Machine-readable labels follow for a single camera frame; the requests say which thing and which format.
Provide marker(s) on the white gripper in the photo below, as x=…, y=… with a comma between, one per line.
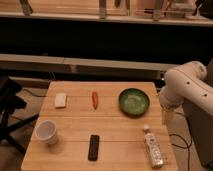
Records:
x=168, y=100

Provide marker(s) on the green ceramic bowl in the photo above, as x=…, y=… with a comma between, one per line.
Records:
x=133, y=102

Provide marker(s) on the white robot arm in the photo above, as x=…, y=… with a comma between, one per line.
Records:
x=185, y=82

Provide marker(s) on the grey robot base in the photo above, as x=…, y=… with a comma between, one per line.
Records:
x=201, y=126

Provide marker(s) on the clear plastic bottle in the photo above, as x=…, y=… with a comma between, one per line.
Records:
x=153, y=148

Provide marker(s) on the red chili pepper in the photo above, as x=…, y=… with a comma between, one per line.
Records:
x=95, y=100

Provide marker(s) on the black remote control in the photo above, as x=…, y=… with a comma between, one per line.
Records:
x=93, y=147

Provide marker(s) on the white sponge block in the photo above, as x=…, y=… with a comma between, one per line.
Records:
x=60, y=100

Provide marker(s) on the white paper cup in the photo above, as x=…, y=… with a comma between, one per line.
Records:
x=46, y=132

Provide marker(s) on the black chair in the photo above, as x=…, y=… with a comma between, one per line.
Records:
x=9, y=102

